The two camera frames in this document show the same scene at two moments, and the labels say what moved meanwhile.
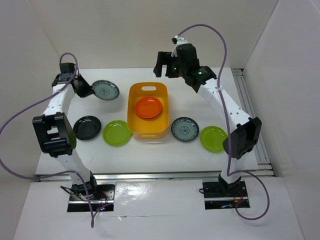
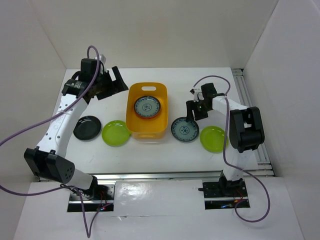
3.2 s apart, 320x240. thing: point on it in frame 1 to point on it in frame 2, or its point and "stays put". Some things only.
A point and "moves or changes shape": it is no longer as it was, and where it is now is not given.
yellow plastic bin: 144,128 stays put
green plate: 211,138 stays put
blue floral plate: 105,90 moves or changes shape
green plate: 117,133 stays put
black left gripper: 88,90 to 115,86
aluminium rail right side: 260,165 stays put
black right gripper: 162,58 to 191,105
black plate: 86,127 stays put
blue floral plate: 184,129 stays put
